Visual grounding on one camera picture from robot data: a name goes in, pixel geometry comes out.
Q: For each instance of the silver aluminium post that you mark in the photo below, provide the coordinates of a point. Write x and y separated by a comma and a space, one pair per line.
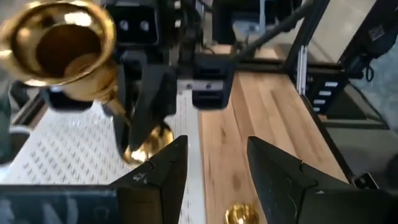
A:
302, 71

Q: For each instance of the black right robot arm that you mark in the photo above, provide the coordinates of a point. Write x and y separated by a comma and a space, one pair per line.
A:
236, 18

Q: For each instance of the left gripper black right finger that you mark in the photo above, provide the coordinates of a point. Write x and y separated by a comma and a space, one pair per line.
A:
280, 186

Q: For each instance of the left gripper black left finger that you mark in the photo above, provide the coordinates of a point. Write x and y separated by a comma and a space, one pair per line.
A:
168, 186

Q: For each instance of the tall gold candlestick holder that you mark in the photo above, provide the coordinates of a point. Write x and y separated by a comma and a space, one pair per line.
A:
242, 214
62, 46

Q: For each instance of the small camera box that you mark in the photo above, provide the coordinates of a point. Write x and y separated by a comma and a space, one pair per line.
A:
367, 182

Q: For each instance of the white perforated metal riser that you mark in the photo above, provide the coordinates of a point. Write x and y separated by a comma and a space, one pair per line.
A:
77, 149

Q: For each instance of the black block with white labels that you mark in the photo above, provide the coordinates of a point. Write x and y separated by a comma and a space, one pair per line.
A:
314, 93

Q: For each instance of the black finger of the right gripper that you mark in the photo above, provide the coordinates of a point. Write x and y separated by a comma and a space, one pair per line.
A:
152, 102
119, 137

